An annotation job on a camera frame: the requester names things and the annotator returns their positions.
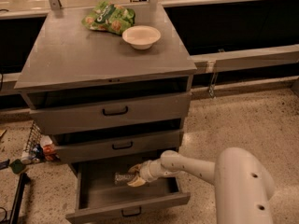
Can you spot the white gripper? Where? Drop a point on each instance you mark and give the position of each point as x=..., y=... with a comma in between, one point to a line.
x=146, y=173

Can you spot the clear plastic water bottle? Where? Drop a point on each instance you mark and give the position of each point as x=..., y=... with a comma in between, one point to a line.
x=122, y=179

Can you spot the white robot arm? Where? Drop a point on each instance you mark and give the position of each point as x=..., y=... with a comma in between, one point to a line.
x=243, y=187

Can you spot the grey open bottom drawer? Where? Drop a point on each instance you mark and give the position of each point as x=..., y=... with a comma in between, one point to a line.
x=100, y=198

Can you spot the grey top drawer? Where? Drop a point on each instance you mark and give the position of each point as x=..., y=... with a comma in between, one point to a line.
x=94, y=116

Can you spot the grey middle drawer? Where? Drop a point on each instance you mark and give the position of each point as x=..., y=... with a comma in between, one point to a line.
x=108, y=148

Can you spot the grey drawer cabinet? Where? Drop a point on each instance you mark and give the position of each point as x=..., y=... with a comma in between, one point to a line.
x=155, y=87

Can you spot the black pole on floor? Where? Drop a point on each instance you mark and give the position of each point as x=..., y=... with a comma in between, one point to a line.
x=14, y=215

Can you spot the green sponge on floor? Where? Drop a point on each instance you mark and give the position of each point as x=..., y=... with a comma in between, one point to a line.
x=18, y=167

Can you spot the white paper bowl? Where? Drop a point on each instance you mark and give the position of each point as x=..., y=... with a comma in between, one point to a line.
x=141, y=37

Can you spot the green snack bag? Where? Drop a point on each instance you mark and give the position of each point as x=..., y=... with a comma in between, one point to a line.
x=109, y=17

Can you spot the wire basket with items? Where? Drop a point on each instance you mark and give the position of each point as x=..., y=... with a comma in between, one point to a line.
x=38, y=147

